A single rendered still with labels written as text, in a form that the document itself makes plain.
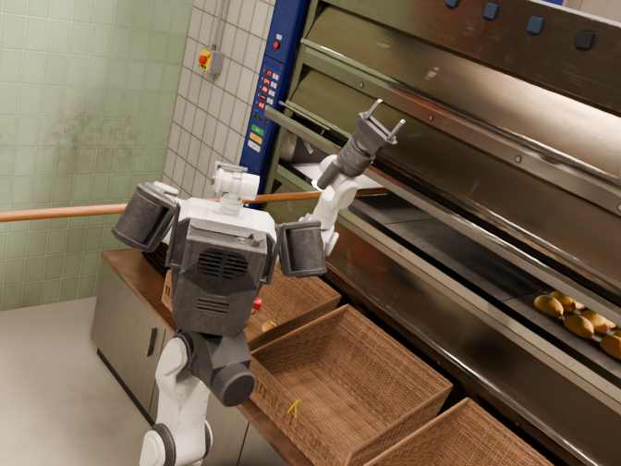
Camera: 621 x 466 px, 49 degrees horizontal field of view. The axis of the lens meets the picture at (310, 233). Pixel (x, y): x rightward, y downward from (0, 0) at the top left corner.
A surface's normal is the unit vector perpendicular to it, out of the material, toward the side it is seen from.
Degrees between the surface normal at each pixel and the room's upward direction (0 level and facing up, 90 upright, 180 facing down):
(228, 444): 90
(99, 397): 0
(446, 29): 90
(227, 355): 45
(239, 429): 90
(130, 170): 90
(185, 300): 104
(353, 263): 70
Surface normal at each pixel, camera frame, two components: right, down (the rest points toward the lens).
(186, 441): 0.66, 0.05
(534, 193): -0.62, -0.22
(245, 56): -0.74, 0.08
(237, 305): 0.02, 0.63
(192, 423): 0.65, 0.29
